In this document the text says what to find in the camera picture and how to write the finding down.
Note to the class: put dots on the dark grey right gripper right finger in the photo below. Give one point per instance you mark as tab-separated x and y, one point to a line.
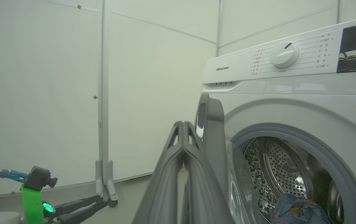
204	193

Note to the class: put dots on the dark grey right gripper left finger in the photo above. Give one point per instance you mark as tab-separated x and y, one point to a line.
162	193

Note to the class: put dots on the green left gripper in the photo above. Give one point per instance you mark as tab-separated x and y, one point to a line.
33	205

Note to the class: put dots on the grey washing machine door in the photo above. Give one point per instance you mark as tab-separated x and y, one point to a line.
213	140

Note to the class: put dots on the blue printed pajama pants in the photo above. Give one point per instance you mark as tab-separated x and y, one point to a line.
296	210

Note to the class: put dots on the white front-load washing machine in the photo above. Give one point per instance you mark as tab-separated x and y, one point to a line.
290	105

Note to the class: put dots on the white plastic washing machine dial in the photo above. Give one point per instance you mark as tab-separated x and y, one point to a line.
283	55

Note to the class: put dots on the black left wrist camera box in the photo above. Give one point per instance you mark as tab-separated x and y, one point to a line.
37	178

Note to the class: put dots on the teal left camera connector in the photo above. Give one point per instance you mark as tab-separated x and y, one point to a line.
14	176

